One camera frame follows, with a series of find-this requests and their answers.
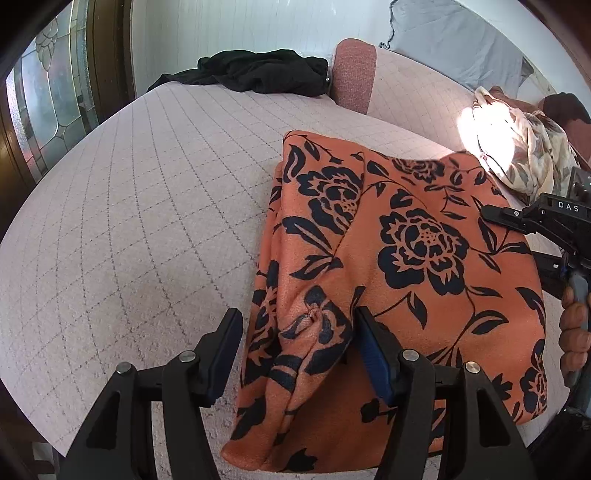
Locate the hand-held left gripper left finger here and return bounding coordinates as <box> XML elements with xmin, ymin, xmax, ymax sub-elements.
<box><xmin>65</xmin><ymin>308</ymin><xmax>244</xmax><ymax>480</ymax></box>

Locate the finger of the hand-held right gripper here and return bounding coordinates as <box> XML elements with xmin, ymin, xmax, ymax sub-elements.
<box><xmin>481</xmin><ymin>203</ymin><xmax>541</xmax><ymax>234</ymax></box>

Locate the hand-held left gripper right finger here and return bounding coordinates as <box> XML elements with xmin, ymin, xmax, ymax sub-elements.
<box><xmin>353</xmin><ymin>305</ymin><xmax>529</xmax><ymax>480</ymax></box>

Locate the orange floral print garment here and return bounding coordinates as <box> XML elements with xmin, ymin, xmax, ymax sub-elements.
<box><xmin>221</xmin><ymin>130</ymin><xmax>549</xmax><ymax>477</ymax></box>

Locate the person's right hand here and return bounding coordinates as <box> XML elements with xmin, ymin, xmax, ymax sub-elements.
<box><xmin>558</xmin><ymin>288</ymin><xmax>591</xmax><ymax>376</ymax></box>

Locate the cream floral fleece blanket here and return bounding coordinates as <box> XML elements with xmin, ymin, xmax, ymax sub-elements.
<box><xmin>457</xmin><ymin>85</ymin><xmax>580</xmax><ymax>195</ymax></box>

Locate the pink quilted bed cover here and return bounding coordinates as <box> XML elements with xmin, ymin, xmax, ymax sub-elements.
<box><xmin>0</xmin><ymin>46</ymin><xmax>591</xmax><ymax>480</ymax></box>

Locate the grey sheet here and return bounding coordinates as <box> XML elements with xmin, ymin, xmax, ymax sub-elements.
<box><xmin>379</xmin><ymin>0</ymin><xmax>534</xmax><ymax>93</ymax></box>

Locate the pink quilted bolster pillow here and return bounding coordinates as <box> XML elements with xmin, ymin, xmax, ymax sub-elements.
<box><xmin>331</xmin><ymin>39</ymin><xmax>481</xmax><ymax>153</ymax></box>

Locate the black cloth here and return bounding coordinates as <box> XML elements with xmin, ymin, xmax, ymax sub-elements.
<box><xmin>147</xmin><ymin>48</ymin><xmax>329</xmax><ymax>97</ymax></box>

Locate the stained glass window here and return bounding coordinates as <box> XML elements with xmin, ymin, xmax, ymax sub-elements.
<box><xmin>7</xmin><ymin>0</ymin><xmax>100</xmax><ymax>185</ymax></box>

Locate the dark wooden window frame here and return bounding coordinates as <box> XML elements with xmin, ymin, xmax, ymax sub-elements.
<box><xmin>0</xmin><ymin>0</ymin><xmax>134</xmax><ymax>217</ymax></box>

